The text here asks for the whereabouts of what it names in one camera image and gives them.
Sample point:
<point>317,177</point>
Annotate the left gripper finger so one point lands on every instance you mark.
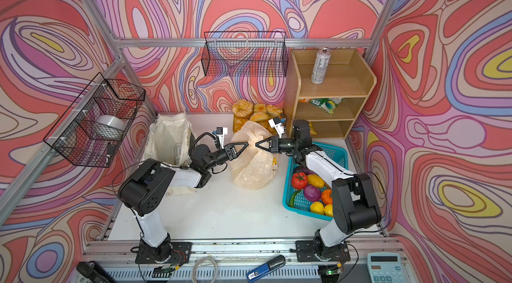
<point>238,147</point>
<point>233,154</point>

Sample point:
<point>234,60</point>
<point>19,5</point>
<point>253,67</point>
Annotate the black wire basket wall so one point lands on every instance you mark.
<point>245,54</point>
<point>73,137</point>

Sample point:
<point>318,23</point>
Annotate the striped ring bread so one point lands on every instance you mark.
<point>238,124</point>

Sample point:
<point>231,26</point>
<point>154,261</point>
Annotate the yellow toy lemon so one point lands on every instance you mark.
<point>317,208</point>
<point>328,210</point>

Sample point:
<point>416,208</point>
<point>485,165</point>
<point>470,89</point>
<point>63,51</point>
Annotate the blue black handheld tool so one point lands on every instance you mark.
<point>266,268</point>

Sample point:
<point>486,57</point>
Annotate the green snack packet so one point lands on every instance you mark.
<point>329,105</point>

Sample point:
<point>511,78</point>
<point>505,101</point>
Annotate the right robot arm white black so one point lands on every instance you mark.
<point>355,204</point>

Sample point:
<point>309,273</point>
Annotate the sugared bread roll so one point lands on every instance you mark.
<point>243,108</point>

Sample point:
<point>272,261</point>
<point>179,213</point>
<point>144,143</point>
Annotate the black wire basket back wall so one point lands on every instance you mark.
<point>245,54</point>

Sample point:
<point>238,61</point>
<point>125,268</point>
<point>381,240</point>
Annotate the oval bread bun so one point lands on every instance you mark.
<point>259,117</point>

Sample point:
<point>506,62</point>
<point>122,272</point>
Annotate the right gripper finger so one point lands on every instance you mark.
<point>265,143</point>
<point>266,149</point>

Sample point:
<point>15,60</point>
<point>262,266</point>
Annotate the white calculator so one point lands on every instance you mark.
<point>385,267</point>

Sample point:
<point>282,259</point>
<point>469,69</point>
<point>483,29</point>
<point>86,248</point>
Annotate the orange toy pumpkin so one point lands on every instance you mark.
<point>326,197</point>

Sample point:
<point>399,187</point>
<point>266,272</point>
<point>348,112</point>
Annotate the teal plastic basket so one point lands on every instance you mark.
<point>307,201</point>

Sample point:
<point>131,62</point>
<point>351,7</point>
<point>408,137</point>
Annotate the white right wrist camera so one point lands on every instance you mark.
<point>278,124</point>

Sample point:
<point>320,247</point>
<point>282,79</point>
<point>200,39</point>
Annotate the silver tape roll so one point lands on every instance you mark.
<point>109,127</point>

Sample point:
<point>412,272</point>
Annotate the white canvas tote bag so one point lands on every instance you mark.
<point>164,134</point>

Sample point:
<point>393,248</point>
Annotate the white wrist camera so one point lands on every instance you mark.
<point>221,133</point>
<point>278,124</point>

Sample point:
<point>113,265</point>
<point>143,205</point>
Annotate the wooden shelf unit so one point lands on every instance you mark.
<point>348,77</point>

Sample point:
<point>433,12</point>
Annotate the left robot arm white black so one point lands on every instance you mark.
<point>145,189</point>

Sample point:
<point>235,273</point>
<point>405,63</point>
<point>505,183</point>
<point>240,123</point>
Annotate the white energy drink can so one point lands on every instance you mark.
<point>178,153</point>

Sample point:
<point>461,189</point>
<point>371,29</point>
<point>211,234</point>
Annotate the translucent beige plastic bag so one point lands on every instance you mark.
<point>254,167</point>

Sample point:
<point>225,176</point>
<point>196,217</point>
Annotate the silver pink drink can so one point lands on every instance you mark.
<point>320,67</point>

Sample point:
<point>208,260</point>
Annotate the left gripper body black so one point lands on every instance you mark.
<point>218,158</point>

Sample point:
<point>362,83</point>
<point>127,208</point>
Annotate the yellow toy corn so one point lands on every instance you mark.
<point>316,181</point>

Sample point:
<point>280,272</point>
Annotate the black wire basket left wall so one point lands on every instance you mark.
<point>73,137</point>

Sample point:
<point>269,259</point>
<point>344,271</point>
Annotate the purple toy onion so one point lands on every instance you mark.
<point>312,193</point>

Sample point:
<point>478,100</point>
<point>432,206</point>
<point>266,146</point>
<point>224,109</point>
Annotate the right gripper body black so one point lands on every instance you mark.
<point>286,145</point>

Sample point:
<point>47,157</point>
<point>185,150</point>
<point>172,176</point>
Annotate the yellow toy lemon right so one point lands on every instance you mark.
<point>328,210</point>

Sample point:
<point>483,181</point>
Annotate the red toy tomato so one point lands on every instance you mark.
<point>299,181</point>

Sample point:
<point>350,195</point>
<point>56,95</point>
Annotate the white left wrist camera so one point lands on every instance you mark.
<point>221,133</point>

